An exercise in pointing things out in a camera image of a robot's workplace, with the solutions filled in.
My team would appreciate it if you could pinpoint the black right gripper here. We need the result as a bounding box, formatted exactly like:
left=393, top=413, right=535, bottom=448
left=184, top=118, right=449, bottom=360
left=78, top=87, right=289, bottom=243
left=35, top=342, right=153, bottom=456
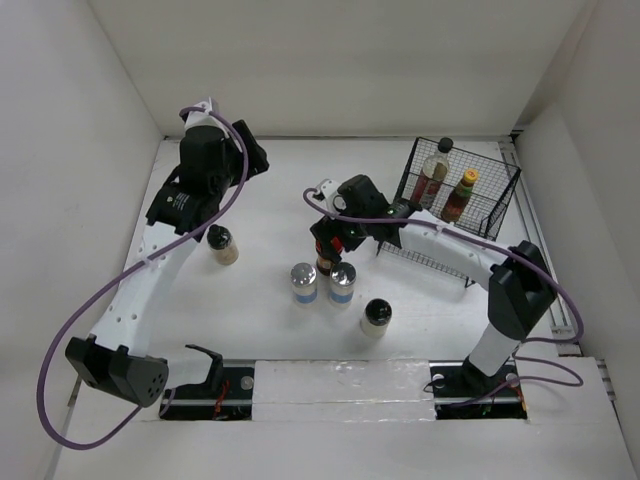
left=311, top=202, right=370, bottom=264

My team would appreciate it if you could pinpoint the red-lid sauce jar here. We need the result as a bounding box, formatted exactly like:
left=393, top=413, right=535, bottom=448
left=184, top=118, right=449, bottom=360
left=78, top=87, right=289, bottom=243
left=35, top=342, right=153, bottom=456
left=315, top=237, right=343, bottom=276

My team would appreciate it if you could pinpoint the silver-lid shaker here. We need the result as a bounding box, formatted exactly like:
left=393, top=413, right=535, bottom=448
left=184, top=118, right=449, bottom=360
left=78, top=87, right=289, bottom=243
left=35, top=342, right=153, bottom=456
left=290, top=262, right=318, bottom=307
left=329, top=262, right=357, bottom=308

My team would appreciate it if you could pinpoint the black-lid white spice jar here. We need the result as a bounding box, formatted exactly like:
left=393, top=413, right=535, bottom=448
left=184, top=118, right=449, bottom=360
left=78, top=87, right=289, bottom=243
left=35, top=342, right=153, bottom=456
left=360, top=298, right=392, bottom=339

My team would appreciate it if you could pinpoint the tall black-cap sauce bottle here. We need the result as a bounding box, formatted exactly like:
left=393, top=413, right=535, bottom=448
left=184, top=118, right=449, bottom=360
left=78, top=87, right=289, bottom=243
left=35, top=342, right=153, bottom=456
left=410, top=137, right=453, bottom=210

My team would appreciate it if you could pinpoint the yellow-cap sauce bottle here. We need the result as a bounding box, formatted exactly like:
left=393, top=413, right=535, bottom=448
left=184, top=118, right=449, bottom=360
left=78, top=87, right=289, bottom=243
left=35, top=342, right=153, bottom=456
left=440, top=168, right=479, bottom=223

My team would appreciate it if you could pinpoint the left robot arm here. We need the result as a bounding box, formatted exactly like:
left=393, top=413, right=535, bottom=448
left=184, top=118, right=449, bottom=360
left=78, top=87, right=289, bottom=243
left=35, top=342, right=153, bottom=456
left=65, top=108, right=269, bottom=408

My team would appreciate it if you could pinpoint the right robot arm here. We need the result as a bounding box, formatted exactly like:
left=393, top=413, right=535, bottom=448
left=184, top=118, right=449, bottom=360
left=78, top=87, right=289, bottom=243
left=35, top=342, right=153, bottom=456
left=303, top=174, right=557, bottom=395

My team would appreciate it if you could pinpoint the black-lid spice jar, brown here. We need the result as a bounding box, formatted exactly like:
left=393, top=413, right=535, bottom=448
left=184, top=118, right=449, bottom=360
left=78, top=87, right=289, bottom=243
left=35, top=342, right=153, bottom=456
left=207, top=224, right=239, bottom=266

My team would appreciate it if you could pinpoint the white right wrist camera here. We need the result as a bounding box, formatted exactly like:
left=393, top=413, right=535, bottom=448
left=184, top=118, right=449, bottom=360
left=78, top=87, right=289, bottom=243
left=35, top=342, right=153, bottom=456
left=312, top=179, right=346, bottom=215

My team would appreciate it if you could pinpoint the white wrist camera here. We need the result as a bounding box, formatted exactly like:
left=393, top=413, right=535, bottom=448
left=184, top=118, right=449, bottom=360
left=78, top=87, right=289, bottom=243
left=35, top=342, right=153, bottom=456
left=312, top=179, right=346, bottom=215
left=179, top=97, right=219, bottom=131

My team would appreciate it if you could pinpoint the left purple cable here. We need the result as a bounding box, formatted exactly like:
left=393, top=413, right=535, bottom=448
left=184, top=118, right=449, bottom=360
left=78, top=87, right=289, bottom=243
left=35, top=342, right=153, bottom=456
left=36, top=104, right=251, bottom=450

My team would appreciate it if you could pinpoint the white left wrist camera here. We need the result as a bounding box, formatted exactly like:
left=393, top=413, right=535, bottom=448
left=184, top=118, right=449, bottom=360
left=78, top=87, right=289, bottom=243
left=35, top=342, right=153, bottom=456
left=179, top=97, right=219, bottom=131

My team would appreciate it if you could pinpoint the black wire rack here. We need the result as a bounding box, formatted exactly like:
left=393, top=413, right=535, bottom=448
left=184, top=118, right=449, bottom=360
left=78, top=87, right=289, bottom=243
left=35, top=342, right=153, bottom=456
left=378, top=137, right=521, bottom=287

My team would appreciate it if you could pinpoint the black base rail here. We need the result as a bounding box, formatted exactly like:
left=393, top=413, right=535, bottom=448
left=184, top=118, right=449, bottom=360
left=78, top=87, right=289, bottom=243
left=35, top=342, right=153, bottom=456
left=159, top=360, right=527, bottom=423

